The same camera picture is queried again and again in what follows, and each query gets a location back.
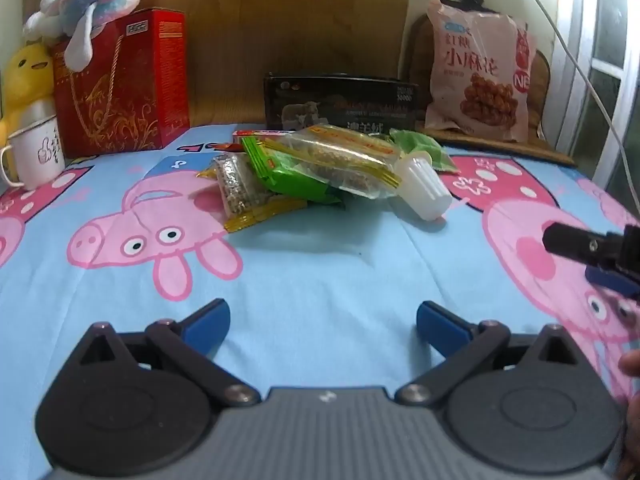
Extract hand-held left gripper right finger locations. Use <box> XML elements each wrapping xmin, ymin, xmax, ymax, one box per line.
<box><xmin>396</xmin><ymin>301</ymin><xmax>583</xmax><ymax>407</ymax></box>

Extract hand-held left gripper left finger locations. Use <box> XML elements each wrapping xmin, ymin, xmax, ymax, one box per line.
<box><xmin>67</xmin><ymin>298</ymin><xmax>261</xmax><ymax>407</ymax></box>

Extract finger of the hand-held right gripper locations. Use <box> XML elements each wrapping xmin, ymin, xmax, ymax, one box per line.
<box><xmin>585</xmin><ymin>266</ymin><xmax>640</xmax><ymax>306</ymax></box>
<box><xmin>543</xmin><ymin>222</ymin><xmax>640</xmax><ymax>281</ymax></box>

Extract white jelly cup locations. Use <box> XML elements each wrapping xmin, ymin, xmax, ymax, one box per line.
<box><xmin>395</xmin><ymin>155</ymin><xmax>453</xmax><ymax>222</ymax></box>

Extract small seed bar packet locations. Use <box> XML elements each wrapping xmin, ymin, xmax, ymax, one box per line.
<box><xmin>196</xmin><ymin>152</ymin><xmax>308</xmax><ymax>233</ymax></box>

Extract bright green snack packet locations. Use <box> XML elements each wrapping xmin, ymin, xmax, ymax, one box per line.
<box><xmin>242</xmin><ymin>136</ymin><xmax>346</xmax><ymax>206</ymax></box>

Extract pale green snack packet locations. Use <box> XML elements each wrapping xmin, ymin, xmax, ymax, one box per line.
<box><xmin>389</xmin><ymin>129</ymin><xmax>458</xmax><ymax>175</ymax></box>

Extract clear yellow-edged snack packet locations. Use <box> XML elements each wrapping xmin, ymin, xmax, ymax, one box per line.
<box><xmin>260</xmin><ymin>124</ymin><xmax>403</xmax><ymax>201</ymax></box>

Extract red snack packet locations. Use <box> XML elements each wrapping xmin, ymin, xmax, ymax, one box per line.
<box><xmin>231</xmin><ymin>129</ymin><xmax>301</xmax><ymax>153</ymax></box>

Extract black cardboard box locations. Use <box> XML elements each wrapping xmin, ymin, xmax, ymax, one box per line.
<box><xmin>263</xmin><ymin>72</ymin><xmax>420</xmax><ymax>136</ymax></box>

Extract person's right hand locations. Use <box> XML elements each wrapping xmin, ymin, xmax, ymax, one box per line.
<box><xmin>619</xmin><ymin>351</ymin><xmax>640</xmax><ymax>480</ymax></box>

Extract printed cartoon pig blanket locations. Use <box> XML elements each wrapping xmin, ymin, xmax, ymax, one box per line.
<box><xmin>0</xmin><ymin>122</ymin><xmax>640</xmax><ymax>480</ymax></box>

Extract pink snack bag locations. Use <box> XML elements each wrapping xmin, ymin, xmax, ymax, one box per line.
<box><xmin>424</xmin><ymin>0</ymin><xmax>538</xmax><ymax>143</ymax></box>

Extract red gift box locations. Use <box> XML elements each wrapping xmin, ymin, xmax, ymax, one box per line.
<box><xmin>51</xmin><ymin>7</ymin><xmax>191</xmax><ymax>159</ymax></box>

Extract white enamel mug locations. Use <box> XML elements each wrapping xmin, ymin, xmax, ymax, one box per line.
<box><xmin>0</xmin><ymin>112</ymin><xmax>67</xmax><ymax>191</ymax></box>

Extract yellow plush duck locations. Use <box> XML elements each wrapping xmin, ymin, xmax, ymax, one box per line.
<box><xmin>0</xmin><ymin>42</ymin><xmax>56</xmax><ymax>148</ymax></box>

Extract wooden headboard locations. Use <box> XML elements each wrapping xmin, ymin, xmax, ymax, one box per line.
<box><xmin>135</xmin><ymin>0</ymin><xmax>408</xmax><ymax>128</ymax></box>

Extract white cable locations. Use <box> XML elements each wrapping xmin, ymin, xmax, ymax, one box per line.
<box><xmin>510</xmin><ymin>0</ymin><xmax>640</xmax><ymax>211</ymax></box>

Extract white window frame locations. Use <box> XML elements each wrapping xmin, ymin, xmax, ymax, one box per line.
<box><xmin>550</xmin><ymin>0</ymin><xmax>640</xmax><ymax>186</ymax></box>

